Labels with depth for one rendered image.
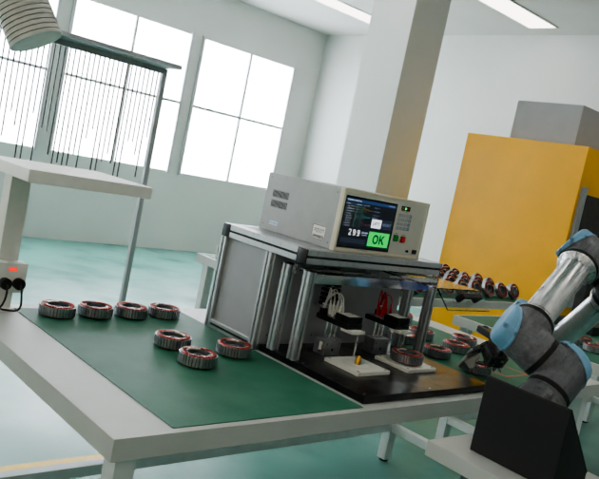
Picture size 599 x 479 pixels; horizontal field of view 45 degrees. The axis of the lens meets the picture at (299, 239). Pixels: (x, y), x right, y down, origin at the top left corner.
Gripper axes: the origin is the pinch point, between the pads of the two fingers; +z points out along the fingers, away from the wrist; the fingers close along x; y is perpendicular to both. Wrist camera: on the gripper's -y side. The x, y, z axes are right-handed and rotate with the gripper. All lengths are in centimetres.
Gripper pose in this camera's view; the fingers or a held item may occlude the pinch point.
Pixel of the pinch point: (474, 367)
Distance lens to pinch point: 277.1
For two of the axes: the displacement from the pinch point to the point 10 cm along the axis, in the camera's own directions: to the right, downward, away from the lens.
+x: 9.3, 1.7, 3.2
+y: 1.4, 6.4, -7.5
